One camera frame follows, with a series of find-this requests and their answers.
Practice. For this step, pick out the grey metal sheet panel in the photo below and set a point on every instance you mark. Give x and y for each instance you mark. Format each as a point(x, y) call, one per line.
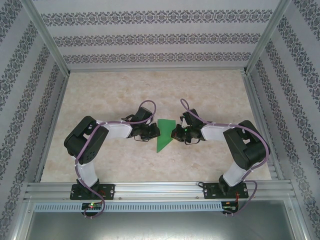
point(160, 225)

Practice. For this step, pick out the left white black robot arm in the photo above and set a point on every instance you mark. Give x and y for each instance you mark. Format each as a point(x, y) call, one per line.
point(115, 130)

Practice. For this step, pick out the aluminium frame post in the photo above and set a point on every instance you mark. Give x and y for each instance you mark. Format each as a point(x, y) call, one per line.
point(45, 35)
point(266, 35)

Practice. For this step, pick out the aluminium side rail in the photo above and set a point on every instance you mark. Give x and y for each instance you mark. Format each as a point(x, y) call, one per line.
point(53, 127)
point(256, 105)

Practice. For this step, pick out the left small circuit board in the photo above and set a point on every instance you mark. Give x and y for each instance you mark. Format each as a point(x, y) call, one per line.
point(92, 205)

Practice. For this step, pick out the long aluminium mounting rail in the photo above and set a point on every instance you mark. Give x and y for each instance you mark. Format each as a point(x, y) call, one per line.
point(160, 190)

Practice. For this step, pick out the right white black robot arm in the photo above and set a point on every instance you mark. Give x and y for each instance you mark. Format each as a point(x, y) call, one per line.
point(215, 131)

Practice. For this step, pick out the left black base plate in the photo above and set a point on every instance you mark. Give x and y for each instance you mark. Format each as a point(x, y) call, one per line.
point(110, 191)

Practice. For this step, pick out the right small circuit board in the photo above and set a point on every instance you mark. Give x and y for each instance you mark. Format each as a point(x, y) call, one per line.
point(230, 208)

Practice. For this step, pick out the small circuit board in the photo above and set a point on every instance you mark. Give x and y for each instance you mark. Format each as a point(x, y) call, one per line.
point(230, 208)
point(92, 205)

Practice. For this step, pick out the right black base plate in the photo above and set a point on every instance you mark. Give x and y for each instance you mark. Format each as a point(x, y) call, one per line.
point(207, 191)

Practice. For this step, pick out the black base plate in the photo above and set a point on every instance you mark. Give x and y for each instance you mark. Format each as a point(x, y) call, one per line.
point(110, 191)
point(207, 191)

